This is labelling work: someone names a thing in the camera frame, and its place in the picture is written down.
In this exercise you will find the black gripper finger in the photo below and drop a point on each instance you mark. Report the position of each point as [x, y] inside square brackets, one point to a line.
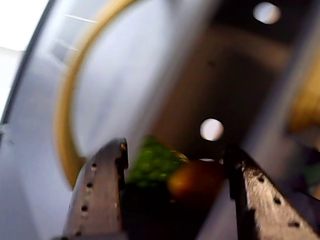
[265, 207]
[97, 195]

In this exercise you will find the orange toy food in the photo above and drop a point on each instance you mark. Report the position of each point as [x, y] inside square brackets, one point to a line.
[195, 180]

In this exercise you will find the green toy vegetable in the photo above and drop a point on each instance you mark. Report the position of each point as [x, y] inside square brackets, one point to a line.
[152, 165]

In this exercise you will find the gold toy telephone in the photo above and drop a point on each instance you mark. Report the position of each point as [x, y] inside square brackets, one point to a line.
[306, 105]

